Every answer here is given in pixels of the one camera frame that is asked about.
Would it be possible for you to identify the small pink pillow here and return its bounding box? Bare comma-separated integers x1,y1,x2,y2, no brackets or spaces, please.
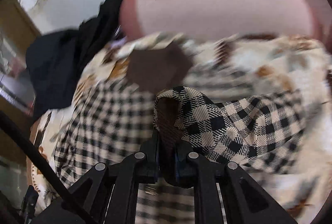
307,0,331,53

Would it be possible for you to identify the wooden cabinet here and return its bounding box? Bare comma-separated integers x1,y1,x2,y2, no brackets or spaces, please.
0,0,42,188

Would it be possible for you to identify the black clothing pile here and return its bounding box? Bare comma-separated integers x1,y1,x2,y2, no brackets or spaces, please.
25,0,123,121

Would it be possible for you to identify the beige leaf pattern blanket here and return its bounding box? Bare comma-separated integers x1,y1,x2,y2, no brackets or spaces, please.
37,33,331,223

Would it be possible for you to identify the large pink pillow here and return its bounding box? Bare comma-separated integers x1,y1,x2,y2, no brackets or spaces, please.
119,0,321,40

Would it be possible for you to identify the black cable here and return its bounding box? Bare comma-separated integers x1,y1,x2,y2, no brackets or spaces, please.
0,110,72,202

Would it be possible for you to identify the black beige checkered shirt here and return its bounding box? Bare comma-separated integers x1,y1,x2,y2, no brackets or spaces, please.
53,42,324,224

